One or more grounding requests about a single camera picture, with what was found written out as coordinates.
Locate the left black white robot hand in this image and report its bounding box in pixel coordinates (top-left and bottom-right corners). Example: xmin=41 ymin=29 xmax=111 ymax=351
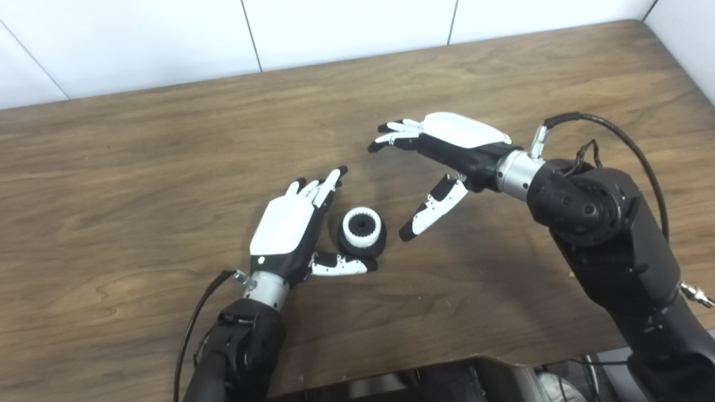
xmin=249 ymin=166 xmax=379 ymax=288

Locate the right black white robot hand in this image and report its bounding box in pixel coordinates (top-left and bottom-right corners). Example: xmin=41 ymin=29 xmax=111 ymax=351
xmin=368 ymin=112 xmax=523 ymax=243

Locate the white ring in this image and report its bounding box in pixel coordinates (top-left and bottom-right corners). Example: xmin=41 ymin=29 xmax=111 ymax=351
xmin=342 ymin=207 xmax=383 ymax=249

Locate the round black part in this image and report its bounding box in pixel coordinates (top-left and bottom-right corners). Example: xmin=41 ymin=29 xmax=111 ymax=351
xmin=337 ymin=215 xmax=388 ymax=259

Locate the black robot torso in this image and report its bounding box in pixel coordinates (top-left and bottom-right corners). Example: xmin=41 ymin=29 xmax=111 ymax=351
xmin=268 ymin=355 xmax=632 ymax=402

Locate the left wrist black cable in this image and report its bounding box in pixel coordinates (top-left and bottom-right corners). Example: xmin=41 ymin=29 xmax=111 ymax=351
xmin=173 ymin=270 xmax=250 ymax=402

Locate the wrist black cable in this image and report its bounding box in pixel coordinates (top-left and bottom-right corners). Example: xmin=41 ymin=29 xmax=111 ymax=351
xmin=173 ymin=270 xmax=250 ymax=402
xmin=530 ymin=112 xmax=715 ymax=309

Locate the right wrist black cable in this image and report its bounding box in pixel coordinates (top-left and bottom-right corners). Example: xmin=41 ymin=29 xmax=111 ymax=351
xmin=530 ymin=112 xmax=715 ymax=309

